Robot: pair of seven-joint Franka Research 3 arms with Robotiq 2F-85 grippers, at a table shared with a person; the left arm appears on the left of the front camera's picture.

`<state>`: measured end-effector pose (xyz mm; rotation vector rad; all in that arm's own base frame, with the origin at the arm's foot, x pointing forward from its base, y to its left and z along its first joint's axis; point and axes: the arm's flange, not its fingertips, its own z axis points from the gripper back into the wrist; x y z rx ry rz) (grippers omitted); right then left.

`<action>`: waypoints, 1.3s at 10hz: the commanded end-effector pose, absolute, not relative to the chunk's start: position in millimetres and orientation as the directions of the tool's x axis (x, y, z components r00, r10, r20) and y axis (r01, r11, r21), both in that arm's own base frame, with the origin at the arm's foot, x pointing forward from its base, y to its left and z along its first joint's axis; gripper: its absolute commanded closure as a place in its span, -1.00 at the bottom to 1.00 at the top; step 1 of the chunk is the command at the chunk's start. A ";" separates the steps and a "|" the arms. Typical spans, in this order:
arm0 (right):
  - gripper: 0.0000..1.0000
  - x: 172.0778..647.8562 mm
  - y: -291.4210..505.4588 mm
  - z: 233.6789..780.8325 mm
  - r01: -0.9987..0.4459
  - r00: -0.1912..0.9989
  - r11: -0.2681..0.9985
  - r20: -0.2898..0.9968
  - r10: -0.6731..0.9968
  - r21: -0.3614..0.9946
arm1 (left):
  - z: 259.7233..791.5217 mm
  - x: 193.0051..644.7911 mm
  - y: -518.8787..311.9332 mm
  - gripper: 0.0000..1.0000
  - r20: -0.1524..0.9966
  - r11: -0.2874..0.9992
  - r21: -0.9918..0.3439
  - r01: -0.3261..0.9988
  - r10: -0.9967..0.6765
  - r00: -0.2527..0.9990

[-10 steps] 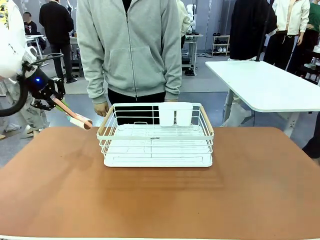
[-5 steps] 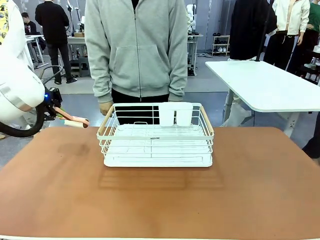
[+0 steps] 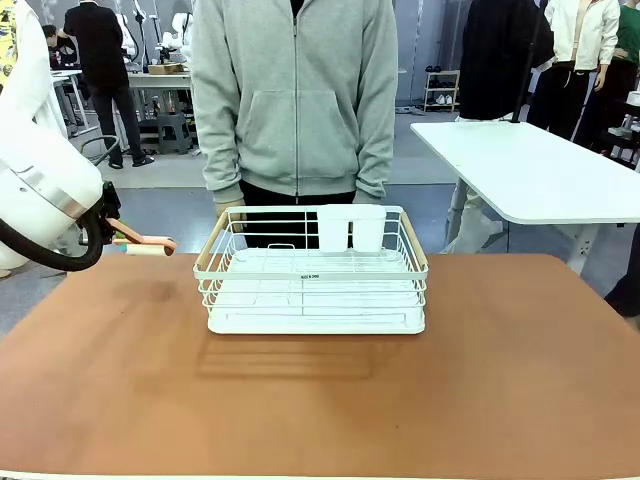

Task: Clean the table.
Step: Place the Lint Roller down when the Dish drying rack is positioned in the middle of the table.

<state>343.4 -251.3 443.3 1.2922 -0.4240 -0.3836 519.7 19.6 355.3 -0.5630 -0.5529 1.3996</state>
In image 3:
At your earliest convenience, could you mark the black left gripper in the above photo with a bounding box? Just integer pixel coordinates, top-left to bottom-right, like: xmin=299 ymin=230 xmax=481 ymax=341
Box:
xmin=96 ymin=181 xmax=123 ymax=247

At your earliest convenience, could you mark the salmon handled lint roller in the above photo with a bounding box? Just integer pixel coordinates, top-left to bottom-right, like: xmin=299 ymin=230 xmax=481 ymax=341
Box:
xmin=105 ymin=216 xmax=179 ymax=258

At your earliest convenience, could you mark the white wire dish rack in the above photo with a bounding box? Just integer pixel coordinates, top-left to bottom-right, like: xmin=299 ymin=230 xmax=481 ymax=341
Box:
xmin=192 ymin=204 xmax=430 ymax=336

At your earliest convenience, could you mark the person right forearm grey sleeve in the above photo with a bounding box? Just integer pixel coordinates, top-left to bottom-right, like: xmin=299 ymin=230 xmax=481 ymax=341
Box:
xmin=190 ymin=74 xmax=247 ymax=205

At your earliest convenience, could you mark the person left forearm grey sleeve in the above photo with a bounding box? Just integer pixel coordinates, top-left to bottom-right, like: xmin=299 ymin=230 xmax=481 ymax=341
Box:
xmin=352 ymin=74 xmax=400 ymax=201

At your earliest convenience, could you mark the person right hand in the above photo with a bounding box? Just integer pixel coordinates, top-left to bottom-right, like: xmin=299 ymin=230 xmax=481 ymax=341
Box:
xmin=214 ymin=199 xmax=249 ymax=234

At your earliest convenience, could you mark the grey step stool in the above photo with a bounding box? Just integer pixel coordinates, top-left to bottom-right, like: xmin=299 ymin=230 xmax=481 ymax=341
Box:
xmin=155 ymin=112 xmax=194 ymax=156

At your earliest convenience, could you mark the small white desk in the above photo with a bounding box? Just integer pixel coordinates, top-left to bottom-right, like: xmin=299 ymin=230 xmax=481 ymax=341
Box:
xmin=49 ymin=69 xmax=100 ymax=137

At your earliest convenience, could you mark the grey work table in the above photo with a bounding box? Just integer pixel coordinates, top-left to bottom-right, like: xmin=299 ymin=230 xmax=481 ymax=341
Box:
xmin=126 ymin=71 xmax=194 ymax=151

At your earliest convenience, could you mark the white jacket yellow print mannequin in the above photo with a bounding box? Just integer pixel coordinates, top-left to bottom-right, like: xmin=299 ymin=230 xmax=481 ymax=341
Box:
xmin=0 ymin=0 xmax=70 ymax=141

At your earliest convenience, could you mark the person in black clothes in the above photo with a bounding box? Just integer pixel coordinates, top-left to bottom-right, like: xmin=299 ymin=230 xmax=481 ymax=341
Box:
xmin=63 ymin=0 xmax=157 ymax=169

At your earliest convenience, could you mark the seated person with dark hair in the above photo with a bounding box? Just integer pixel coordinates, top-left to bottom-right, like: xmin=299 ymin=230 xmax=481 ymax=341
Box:
xmin=41 ymin=23 xmax=79 ymax=70

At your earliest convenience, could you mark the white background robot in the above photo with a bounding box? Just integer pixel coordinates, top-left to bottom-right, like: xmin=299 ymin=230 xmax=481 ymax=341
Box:
xmin=158 ymin=11 xmax=194 ymax=64

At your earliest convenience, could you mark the person in grey hoodie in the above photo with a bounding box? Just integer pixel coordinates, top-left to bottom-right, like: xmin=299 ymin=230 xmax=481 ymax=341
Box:
xmin=189 ymin=0 xmax=400 ymax=250

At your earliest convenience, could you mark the white cutlery holder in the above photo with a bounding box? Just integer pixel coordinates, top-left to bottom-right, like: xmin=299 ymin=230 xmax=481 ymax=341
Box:
xmin=315 ymin=203 xmax=388 ymax=253

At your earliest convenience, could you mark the shoe rack with shoes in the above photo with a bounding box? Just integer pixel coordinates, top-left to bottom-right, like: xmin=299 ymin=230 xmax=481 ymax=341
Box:
xmin=423 ymin=69 xmax=461 ymax=114

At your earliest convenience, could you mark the black garment on mannequin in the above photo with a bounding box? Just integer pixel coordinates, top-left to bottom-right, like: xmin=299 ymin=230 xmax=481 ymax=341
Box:
xmin=458 ymin=0 xmax=556 ymax=122

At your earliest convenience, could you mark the white side table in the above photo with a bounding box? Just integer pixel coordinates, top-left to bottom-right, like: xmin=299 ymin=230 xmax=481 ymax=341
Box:
xmin=409 ymin=121 xmax=640 ymax=277

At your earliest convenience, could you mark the black stand pole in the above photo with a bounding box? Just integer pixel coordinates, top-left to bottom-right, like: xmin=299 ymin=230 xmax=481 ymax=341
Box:
xmin=509 ymin=0 xmax=547 ymax=124

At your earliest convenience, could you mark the person in black trousers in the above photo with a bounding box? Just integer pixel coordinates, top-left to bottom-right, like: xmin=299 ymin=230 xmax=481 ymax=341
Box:
xmin=603 ymin=238 xmax=640 ymax=319

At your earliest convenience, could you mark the person in green shirt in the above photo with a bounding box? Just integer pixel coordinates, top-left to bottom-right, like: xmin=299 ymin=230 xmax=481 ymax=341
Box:
xmin=574 ymin=3 xmax=640 ymax=152

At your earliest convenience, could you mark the thin grey cable loop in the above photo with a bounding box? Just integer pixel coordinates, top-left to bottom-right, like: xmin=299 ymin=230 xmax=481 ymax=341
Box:
xmin=78 ymin=134 xmax=122 ymax=168

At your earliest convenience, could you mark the black looped gripper cable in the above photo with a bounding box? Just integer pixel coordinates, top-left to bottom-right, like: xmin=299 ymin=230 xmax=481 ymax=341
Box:
xmin=0 ymin=192 xmax=108 ymax=274

